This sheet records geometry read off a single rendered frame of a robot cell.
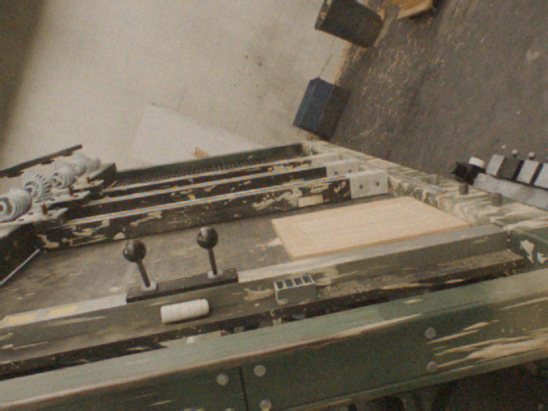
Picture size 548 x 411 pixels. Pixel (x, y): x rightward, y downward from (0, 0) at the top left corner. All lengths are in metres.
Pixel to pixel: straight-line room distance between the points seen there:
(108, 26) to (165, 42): 0.72
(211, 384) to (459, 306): 0.34
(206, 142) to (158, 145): 0.51
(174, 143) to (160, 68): 1.64
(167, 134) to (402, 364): 4.33
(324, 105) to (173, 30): 2.23
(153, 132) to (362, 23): 2.60
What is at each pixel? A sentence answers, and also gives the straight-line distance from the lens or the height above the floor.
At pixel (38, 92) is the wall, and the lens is 6.52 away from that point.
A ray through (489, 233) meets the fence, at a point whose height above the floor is 0.93.
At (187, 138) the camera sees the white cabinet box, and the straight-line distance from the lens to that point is 4.80.
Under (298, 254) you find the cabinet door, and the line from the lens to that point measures 0.95.
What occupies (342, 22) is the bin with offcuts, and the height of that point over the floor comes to 0.42.
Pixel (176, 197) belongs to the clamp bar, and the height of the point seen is 1.50.
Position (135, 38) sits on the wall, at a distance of 6.27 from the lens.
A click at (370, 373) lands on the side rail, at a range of 0.64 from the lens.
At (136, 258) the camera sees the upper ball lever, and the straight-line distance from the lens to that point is 0.75.
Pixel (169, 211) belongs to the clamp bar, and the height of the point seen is 1.51.
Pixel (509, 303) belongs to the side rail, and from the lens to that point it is 0.69.
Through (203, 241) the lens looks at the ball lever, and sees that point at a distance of 0.73.
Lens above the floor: 1.53
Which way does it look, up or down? 13 degrees down
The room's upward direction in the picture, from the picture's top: 69 degrees counter-clockwise
